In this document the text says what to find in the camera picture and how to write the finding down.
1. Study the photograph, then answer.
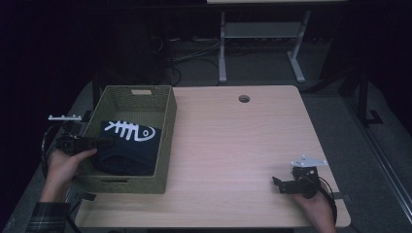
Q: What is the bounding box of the black metal stand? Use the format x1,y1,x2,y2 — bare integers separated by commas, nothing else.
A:
339,64,385,127

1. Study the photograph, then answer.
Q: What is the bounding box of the white metal frame table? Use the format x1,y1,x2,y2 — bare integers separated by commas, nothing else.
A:
206,0,348,84

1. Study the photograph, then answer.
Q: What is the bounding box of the black tape strip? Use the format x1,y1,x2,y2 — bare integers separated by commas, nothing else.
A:
77,191,97,202

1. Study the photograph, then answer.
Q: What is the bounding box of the person's left hand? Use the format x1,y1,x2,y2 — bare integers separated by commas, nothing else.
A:
45,149,98,191

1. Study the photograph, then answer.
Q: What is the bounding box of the dark shirt with fishbone print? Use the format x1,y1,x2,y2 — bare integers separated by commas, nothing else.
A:
91,120,162,177

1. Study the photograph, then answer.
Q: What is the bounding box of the grey tape strip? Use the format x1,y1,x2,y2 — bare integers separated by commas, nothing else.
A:
327,191,351,202

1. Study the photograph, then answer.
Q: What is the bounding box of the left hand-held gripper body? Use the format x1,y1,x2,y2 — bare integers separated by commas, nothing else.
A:
48,114,97,156

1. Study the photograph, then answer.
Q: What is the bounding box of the bundle of floor cables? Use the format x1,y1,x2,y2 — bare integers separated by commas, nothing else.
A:
150,35,222,86

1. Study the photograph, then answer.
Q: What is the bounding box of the person's right hand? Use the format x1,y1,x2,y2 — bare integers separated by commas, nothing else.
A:
292,183,337,227

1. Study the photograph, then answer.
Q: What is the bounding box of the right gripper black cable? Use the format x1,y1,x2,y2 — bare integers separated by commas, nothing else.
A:
317,176,338,224

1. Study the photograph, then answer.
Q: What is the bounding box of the green woven basket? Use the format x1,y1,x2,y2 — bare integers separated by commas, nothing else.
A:
63,84,178,194

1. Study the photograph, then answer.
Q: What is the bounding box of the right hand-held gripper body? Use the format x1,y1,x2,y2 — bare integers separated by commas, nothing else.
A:
285,154,327,199

